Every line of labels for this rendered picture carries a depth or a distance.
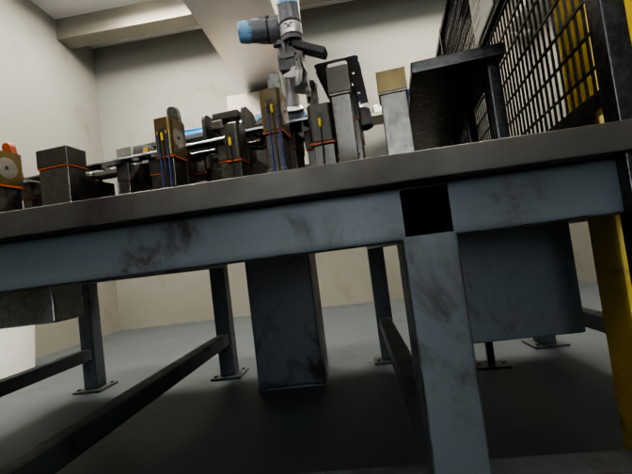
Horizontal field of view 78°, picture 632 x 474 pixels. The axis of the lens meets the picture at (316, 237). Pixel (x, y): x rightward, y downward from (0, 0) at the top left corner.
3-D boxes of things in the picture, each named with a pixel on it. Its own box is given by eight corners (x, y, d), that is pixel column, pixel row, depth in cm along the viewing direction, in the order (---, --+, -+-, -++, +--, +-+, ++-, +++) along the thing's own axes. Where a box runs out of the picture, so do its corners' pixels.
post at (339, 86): (341, 195, 85) (324, 67, 86) (344, 197, 90) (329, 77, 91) (364, 192, 84) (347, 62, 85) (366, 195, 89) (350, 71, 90)
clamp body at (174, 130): (156, 234, 112) (144, 116, 114) (180, 235, 123) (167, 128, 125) (177, 230, 111) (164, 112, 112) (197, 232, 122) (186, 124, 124)
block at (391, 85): (392, 200, 105) (374, 71, 107) (393, 203, 113) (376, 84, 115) (422, 196, 104) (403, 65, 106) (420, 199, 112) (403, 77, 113)
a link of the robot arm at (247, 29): (241, 17, 176) (234, 13, 133) (265, 15, 177) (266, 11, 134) (244, 45, 182) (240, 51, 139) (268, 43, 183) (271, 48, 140)
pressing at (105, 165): (-8, 182, 141) (-9, 179, 141) (46, 191, 163) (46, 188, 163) (369, 105, 112) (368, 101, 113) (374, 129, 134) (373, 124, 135)
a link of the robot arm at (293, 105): (278, 133, 205) (264, 14, 177) (307, 130, 206) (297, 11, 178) (279, 139, 195) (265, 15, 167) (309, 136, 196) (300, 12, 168)
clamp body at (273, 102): (267, 215, 102) (251, 86, 103) (280, 219, 113) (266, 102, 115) (291, 212, 100) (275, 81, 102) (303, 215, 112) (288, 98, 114)
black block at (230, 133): (228, 224, 109) (216, 121, 110) (242, 226, 118) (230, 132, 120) (245, 221, 108) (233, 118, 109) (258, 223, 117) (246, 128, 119)
